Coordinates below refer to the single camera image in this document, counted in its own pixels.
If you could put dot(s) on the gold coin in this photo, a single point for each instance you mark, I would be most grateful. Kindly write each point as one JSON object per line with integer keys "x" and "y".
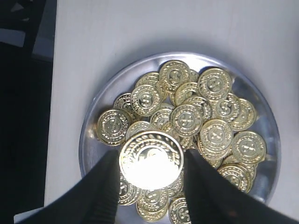
{"x": 145, "y": 100}
{"x": 151, "y": 160}
{"x": 186, "y": 120}
{"x": 248, "y": 147}

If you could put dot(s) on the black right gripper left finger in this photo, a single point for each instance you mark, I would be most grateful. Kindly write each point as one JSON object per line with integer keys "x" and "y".
{"x": 93, "y": 200}

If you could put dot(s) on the round silver metal plate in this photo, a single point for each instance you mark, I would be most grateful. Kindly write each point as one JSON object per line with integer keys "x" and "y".
{"x": 229, "y": 103}

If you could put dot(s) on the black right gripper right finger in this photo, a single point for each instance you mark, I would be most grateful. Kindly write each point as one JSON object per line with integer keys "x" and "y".
{"x": 211, "y": 199}

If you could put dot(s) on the gold coin left edge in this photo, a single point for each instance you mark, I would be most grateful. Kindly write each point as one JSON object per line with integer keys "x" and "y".
{"x": 112, "y": 126}

